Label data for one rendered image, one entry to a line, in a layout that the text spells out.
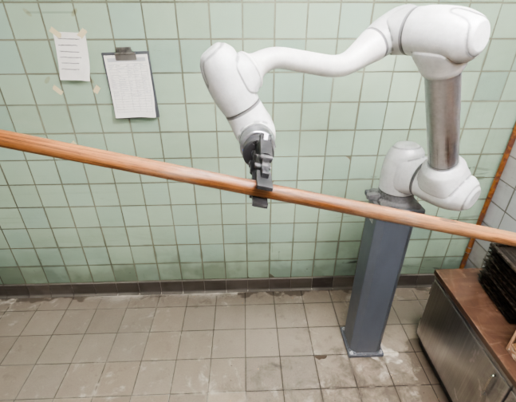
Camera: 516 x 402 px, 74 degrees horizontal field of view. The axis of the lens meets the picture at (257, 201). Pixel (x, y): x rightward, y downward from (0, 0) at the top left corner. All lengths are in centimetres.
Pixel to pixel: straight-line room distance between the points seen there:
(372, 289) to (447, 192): 69
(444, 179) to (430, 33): 54
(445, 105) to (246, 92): 64
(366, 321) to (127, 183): 156
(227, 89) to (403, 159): 89
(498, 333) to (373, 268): 55
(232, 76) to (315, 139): 116
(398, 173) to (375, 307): 77
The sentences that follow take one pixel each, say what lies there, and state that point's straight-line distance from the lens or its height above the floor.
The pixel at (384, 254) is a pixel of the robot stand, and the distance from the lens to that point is 174.
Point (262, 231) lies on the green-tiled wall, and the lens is 222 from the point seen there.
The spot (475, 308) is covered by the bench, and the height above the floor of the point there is 58.
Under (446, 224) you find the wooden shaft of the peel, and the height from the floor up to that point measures 139.
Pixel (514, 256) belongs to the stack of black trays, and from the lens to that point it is 192.
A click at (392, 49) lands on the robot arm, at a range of 119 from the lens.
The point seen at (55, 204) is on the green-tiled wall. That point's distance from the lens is 239.
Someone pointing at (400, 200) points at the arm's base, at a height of 104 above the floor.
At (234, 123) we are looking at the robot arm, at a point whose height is 151.
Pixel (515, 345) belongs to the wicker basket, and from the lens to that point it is 175.
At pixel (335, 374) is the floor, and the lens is 217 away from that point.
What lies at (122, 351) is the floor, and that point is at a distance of 235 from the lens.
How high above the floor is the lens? 178
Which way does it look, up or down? 30 degrees down
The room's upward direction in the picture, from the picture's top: straight up
